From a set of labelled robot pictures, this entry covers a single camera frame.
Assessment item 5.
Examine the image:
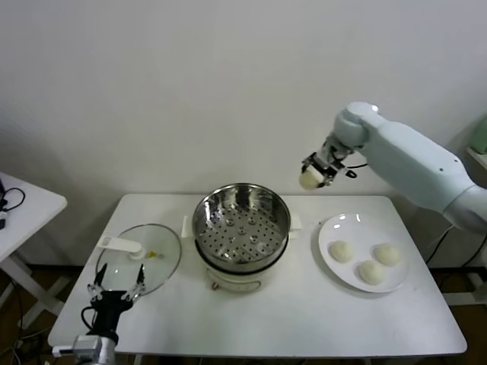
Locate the black cable on side table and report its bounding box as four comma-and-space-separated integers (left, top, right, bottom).
0, 187, 27, 214

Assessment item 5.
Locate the white shelf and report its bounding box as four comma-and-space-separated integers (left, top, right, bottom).
466, 146, 487, 172

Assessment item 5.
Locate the stainless steel steamer basket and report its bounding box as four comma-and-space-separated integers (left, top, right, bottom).
181, 183, 305, 267

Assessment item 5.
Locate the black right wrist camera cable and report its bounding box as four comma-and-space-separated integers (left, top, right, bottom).
344, 162, 369, 179

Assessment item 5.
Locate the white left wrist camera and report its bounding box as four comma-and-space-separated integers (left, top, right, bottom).
51, 344, 79, 357

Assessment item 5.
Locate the white steamed baozi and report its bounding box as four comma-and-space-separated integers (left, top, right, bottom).
358, 260, 387, 285
329, 240, 355, 263
374, 243, 403, 266
298, 167, 325, 190

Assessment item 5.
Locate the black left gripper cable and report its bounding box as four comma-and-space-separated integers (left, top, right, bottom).
80, 306, 97, 336

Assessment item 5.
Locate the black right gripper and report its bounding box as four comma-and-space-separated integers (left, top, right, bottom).
301, 141, 353, 189

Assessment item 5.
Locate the white electric cooker pot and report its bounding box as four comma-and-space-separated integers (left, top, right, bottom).
196, 235, 292, 294

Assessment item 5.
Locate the glass lid with white handle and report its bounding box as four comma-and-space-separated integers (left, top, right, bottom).
94, 223, 183, 298

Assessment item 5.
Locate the white round plate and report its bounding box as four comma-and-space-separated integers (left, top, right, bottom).
317, 213, 412, 294

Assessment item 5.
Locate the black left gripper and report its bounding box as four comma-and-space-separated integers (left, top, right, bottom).
87, 265, 147, 339

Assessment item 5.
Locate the pale green object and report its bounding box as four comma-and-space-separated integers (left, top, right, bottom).
466, 115, 487, 155

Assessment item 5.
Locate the white side table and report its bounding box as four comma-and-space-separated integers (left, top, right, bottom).
0, 171, 69, 330

